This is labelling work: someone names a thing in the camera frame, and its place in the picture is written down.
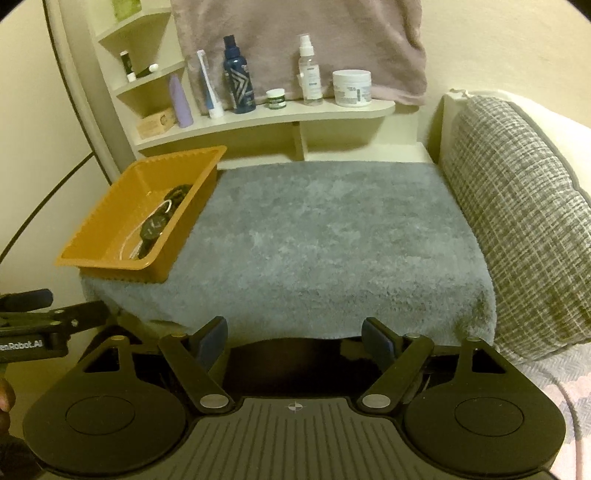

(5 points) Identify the orange plastic tray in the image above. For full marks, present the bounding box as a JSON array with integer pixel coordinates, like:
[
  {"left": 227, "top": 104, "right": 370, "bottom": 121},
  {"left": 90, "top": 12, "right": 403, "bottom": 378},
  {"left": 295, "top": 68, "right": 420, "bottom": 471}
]
[{"left": 56, "top": 145, "right": 226, "bottom": 283}]

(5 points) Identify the black wrist watch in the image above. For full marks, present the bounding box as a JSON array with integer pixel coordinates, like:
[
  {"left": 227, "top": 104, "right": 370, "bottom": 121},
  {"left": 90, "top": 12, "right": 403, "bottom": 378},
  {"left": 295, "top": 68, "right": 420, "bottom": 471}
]
[{"left": 137, "top": 211, "right": 170, "bottom": 259}]

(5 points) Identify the person's left hand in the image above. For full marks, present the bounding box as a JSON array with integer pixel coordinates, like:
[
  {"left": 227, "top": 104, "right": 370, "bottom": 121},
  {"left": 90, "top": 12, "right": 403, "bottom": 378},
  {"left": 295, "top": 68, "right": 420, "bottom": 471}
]
[{"left": 0, "top": 378, "right": 16, "bottom": 436}]

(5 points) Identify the grey fluffy mat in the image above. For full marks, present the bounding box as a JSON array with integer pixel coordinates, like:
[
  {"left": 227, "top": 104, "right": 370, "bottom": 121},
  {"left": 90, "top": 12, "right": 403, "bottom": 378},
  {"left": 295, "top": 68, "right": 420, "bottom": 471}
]
[{"left": 82, "top": 161, "right": 497, "bottom": 345}]

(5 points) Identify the small cardboard box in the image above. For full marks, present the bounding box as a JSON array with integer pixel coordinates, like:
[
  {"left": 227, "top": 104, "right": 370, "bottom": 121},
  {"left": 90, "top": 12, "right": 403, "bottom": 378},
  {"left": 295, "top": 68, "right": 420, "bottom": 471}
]
[{"left": 137, "top": 107, "right": 177, "bottom": 139}]

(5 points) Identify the grey checked pillow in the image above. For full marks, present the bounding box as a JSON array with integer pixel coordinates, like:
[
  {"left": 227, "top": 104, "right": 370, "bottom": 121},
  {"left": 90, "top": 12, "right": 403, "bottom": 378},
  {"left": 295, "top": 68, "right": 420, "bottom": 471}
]
[{"left": 440, "top": 95, "right": 590, "bottom": 360}]

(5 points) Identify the lilac tube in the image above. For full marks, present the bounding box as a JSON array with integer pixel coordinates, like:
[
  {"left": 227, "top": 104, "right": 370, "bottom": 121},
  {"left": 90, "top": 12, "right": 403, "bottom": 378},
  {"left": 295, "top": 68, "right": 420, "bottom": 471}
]
[{"left": 168, "top": 74, "right": 193, "bottom": 128}]

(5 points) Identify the blue white tube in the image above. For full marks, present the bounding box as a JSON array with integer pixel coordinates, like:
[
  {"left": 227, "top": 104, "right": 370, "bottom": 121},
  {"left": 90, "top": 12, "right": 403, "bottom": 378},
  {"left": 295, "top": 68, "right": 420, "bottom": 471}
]
[{"left": 197, "top": 49, "right": 224, "bottom": 119}]

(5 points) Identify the black white tube lying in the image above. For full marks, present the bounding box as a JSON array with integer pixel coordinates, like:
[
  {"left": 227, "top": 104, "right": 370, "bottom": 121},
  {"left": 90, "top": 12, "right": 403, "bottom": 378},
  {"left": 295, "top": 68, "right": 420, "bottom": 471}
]
[{"left": 135, "top": 63, "right": 159, "bottom": 79}]

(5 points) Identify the small green white jar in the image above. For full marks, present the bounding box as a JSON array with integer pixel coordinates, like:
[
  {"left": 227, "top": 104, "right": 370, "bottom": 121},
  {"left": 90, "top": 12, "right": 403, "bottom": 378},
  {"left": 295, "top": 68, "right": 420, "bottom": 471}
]
[{"left": 266, "top": 88, "right": 287, "bottom": 110}]

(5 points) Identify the large white jar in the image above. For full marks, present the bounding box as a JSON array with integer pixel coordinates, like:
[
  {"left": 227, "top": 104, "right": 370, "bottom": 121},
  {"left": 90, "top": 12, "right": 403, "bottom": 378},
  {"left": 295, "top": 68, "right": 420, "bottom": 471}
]
[{"left": 332, "top": 69, "right": 372, "bottom": 107}]

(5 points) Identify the white corner shelf unit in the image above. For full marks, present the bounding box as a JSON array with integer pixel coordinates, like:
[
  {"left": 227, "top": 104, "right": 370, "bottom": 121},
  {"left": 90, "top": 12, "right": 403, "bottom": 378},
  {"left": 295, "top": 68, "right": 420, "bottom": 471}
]
[{"left": 85, "top": 1, "right": 430, "bottom": 169}]

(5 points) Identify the dark blue spray bottle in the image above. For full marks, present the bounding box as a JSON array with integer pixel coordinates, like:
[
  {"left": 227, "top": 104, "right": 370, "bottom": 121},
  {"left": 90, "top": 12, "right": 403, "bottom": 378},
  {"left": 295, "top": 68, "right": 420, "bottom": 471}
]
[{"left": 223, "top": 35, "right": 256, "bottom": 114}]

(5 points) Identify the clear spray bottle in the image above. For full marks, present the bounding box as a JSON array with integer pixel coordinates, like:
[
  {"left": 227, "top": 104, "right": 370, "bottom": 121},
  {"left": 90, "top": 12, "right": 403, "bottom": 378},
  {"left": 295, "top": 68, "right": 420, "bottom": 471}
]
[{"left": 298, "top": 34, "right": 322, "bottom": 105}]

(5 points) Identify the green box on top shelf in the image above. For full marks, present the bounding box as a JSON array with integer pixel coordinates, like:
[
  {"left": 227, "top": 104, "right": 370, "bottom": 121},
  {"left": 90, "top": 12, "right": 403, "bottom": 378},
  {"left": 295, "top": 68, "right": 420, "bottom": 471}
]
[{"left": 111, "top": 0, "right": 142, "bottom": 22}]

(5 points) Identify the mauve towel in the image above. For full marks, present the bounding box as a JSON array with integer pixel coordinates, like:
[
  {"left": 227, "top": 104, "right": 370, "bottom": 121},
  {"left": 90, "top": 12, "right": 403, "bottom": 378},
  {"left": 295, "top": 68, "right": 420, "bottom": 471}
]
[{"left": 171, "top": 0, "right": 427, "bottom": 109}]

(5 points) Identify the white oval mirror frame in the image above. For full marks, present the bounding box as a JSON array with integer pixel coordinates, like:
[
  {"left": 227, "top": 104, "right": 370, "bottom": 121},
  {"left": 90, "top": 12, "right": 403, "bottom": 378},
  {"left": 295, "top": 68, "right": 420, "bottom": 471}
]
[{"left": 42, "top": 1, "right": 120, "bottom": 184}]

